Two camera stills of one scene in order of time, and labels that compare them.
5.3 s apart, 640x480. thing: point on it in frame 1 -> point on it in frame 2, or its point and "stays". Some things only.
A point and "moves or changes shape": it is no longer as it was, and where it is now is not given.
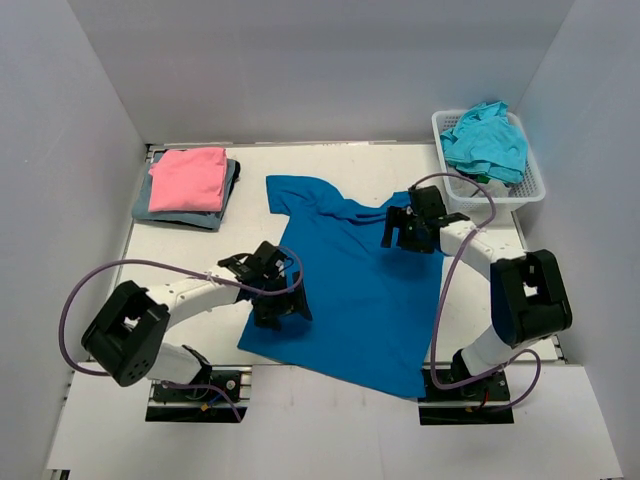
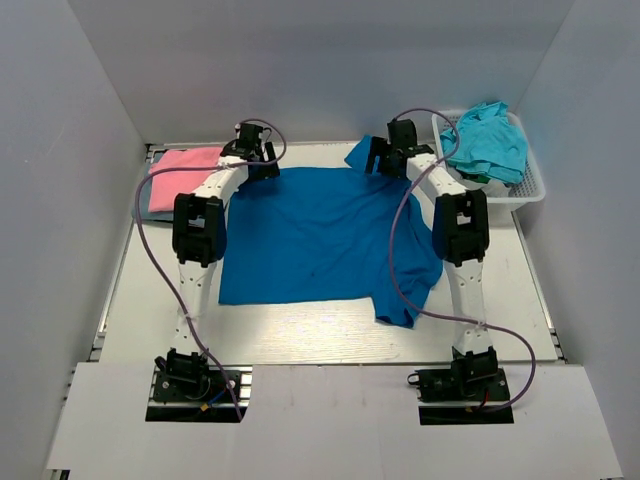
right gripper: x=398 y=218 -> x=379 y=146
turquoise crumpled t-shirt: x=484 y=140 stays
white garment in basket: x=463 y=187 stays
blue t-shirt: x=373 y=308 moves or changes shape
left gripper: x=265 y=316 -> x=267 y=171
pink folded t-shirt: x=188 y=180 stays
